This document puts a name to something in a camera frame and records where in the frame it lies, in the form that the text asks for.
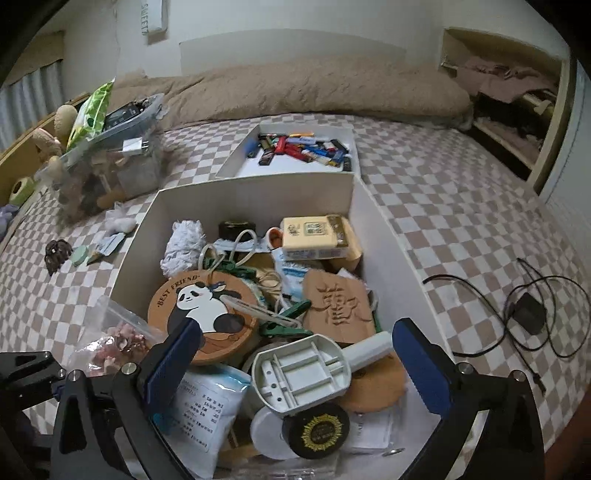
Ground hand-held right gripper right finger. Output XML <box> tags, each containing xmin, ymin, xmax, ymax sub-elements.
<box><xmin>392</xmin><ymin>318</ymin><xmax>546</xmax><ymax>480</ymax></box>

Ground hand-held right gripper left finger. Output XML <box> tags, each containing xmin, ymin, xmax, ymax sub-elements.
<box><xmin>48</xmin><ymin>318</ymin><xmax>204</xmax><ymax>480</ymax></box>

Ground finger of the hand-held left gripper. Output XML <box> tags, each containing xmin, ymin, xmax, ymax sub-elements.
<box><xmin>0</xmin><ymin>352</ymin><xmax>64</xmax><ymax>398</ymax></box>

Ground clear bag of pink beads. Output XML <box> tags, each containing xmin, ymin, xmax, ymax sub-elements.
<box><xmin>69</xmin><ymin>295</ymin><xmax>167</xmax><ymax>384</ymax></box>

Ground green clothespin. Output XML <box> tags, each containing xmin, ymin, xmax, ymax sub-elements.
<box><xmin>272</xmin><ymin>300</ymin><xmax>312</xmax><ymax>323</ymax></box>
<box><xmin>259</xmin><ymin>322</ymin><xmax>309</xmax><ymax>339</ymax></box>

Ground black tin with gold emblem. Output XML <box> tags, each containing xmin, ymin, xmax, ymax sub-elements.
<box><xmin>283</xmin><ymin>402</ymin><xmax>351</xmax><ymax>460</ymax></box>

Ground large white cardboard box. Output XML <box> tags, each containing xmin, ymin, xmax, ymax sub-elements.
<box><xmin>111</xmin><ymin>173</ymin><xmax>455</xmax><ymax>480</ymax></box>

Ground round cork coaster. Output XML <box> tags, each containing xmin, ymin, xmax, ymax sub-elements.
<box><xmin>342</xmin><ymin>355</ymin><xmax>407</xmax><ymax>414</ymax></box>

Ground white printed packet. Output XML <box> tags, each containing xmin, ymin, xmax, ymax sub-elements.
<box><xmin>154</xmin><ymin>364</ymin><xmax>252</xmax><ymax>478</ymax></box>

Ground round panda coaster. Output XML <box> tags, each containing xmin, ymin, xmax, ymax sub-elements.
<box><xmin>148</xmin><ymin>271</ymin><xmax>260</xmax><ymax>365</ymax></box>

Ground white card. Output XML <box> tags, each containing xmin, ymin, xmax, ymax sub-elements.
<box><xmin>350</xmin><ymin>408</ymin><xmax>400</xmax><ymax>450</ymax></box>

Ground carved wooden block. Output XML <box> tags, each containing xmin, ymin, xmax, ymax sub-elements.
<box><xmin>302</xmin><ymin>269</ymin><xmax>372</xmax><ymax>344</ymax></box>

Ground black power adapter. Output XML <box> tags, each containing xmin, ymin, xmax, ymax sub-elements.
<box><xmin>512</xmin><ymin>293</ymin><xmax>546</xmax><ymax>336</ymax></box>

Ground white knit cloth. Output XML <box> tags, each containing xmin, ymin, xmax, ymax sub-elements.
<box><xmin>160</xmin><ymin>220</ymin><xmax>206</xmax><ymax>279</ymax></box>

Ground white plastic brush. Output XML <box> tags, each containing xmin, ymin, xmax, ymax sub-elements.
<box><xmin>252</xmin><ymin>331</ymin><xmax>393</xmax><ymax>418</ymax></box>

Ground blue white packet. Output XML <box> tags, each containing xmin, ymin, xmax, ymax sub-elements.
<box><xmin>95</xmin><ymin>233</ymin><xmax>126</xmax><ymax>264</ymax></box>

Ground blue face mask packet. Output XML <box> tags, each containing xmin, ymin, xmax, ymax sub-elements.
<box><xmin>272</xmin><ymin>249</ymin><xmax>308</xmax><ymax>301</ymax></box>

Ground purple plush toy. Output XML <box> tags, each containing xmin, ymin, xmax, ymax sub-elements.
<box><xmin>0</xmin><ymin>205</ymin><xmax>19</xmax><ymax>241</ymax></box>

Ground black round jar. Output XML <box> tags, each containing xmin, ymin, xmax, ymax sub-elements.
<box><xmin>219</xmin><ymin>220</ymin><xmax>257</xmax><ymax>241</ymax></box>

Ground checkered bed sheet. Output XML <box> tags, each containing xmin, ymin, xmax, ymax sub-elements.
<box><xmin>0</xmin><ymin>113</ymin><xmax>587</xmax><ymax>457</ymax></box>

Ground yellow box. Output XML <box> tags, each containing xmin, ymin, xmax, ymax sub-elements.
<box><xmin>281</xmin><ymin>216</ymin><xmax>349</xmax><ymax>261</ymax></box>

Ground clear plastic storage bin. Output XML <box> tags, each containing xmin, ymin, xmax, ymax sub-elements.
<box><xmin>34</xmin><ymin>93</ymin><xmax>165</xmax><ymax>224</ymax></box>

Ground shallow white box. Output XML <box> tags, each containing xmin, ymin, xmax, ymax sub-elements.
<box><xmin>215</xmin><ymin>124</ymin><xmax>362</xmax><ymax>181</ymax></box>

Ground pile of colourful lighters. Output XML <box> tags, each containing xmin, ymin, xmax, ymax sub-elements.
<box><xmin>247</xmin><ymin>133</ymin><xmax>352</xmax><ymax>171</ymax></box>

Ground beige plush toy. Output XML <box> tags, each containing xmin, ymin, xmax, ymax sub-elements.
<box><xmin>32</xmin><ymin>105</ymin><xmax>79</xmax><ymax>162</ymax></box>

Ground green white snack packet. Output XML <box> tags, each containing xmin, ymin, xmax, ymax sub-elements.
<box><xmin>67</xmin><ymin>82</ymin><xmax>115</xmax><ymax>153</ymax></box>

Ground grey curtain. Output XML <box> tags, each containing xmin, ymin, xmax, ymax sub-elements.
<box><xmin>0</xmin><ymin>60</ymin><xmax>65</xmax><ymax>153</ymax></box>

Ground pink clothes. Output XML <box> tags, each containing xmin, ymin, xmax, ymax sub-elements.
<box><xmin>455</xmin><ymin>55</ymin><xmax>555</xmax><ymax>104</ymax></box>

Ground brown duvet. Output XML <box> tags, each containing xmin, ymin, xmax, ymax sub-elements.
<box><xmin>108</xmin><ymin>58</ymin><xmax>474</xmax><ymax>132</ymax></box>

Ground black charger with cable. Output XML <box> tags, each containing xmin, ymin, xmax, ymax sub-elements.
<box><xmin>422</xmin><ymin>258</ymin><xmax>588</xmax><ymax>396</ymax></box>

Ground wooden bed frame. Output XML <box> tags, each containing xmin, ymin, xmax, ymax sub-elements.
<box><xmin>0</xmin><ymin>92</ymin><xmax>90</xmax><ymax>241</ymax></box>

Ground wall closet shelf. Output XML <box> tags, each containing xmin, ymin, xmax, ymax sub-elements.
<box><xmin>438</xmin><ymin>28</ymin><xmax>573</xmax><ymax>195</ymax></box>

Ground white wall sign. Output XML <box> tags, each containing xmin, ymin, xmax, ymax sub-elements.
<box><xmin>140</xmin><ymin>0</ymin><xmax>167</xmax><ymax>33</ymax></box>

